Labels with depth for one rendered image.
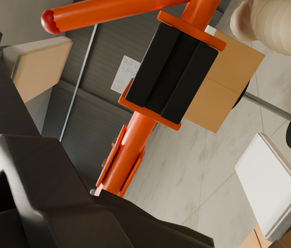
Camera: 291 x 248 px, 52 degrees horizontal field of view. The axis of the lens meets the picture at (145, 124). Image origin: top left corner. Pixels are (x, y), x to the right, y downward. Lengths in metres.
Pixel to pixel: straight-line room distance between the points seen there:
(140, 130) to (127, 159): 0.03
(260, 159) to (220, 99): 1.87
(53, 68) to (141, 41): 9.15
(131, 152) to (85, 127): 11.64
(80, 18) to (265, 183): 0.20
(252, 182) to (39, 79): 0.13
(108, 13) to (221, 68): 1.75
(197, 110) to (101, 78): 8.45
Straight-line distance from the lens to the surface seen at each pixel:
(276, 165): 0.17
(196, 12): 0.26
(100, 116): 11.32
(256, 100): 2.29
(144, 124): 0.27
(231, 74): 2.02
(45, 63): 0.16
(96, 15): 0.28
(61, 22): 0.29
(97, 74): 10.33
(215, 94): 2.04
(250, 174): 0.19
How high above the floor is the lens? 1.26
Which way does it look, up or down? 5 degrees down
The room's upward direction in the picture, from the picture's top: 64 degrees counter-clockwise
